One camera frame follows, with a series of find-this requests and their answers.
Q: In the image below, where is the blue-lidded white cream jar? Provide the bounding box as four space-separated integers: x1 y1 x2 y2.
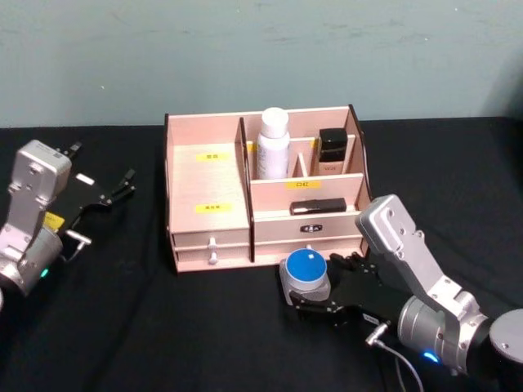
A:
279 247 332 306

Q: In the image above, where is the black lipstick tube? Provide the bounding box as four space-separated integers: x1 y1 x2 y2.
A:
288 198 348 216

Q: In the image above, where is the pale wall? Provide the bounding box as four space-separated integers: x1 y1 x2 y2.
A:
0 0 523 130

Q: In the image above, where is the narrow wooden drawer with knob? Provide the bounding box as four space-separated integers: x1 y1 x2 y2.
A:
174 244 252 271
171 228 251 249

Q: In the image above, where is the pale wooden desk organizer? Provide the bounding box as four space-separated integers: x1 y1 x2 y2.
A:
163 104 373 275

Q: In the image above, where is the black-capped beige cosmetic bottle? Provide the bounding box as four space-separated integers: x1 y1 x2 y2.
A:
316 127 349 175

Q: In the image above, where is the tall white plastic bottle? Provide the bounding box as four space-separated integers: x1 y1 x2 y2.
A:
256 107 290 180

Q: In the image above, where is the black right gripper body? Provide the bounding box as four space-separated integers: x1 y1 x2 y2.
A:
325 265 410 341

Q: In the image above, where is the wide wooden drawer with knob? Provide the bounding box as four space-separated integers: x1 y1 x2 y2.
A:
253 239 365 265

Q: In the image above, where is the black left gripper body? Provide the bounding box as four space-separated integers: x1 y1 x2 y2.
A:
42 172 114 243

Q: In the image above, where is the black table cloth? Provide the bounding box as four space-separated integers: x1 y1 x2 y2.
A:
0 116 523 392

